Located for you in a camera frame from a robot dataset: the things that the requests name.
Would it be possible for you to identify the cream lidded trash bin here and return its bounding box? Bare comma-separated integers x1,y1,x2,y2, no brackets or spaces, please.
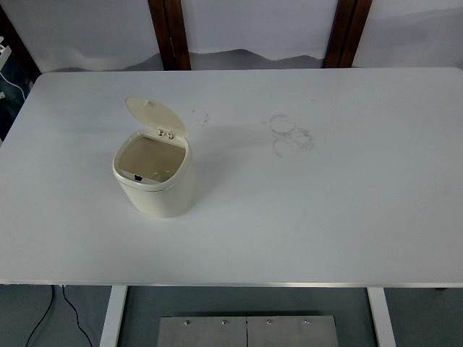
111,95,197,219

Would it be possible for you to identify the grey metal plate with screws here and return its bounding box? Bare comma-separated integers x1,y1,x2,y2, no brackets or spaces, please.
157,315,339,347

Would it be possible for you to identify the white table leg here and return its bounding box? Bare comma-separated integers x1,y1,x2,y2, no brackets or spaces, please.
367,287,398,347
99,286,129,347

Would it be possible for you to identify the dark wooden screen frame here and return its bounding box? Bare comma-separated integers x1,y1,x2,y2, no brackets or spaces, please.
323,0,373,69
148,0,192,72
0,5,42,78

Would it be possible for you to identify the black floor cable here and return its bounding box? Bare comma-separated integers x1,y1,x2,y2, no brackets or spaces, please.
61,285,93,347
25,285,56,347

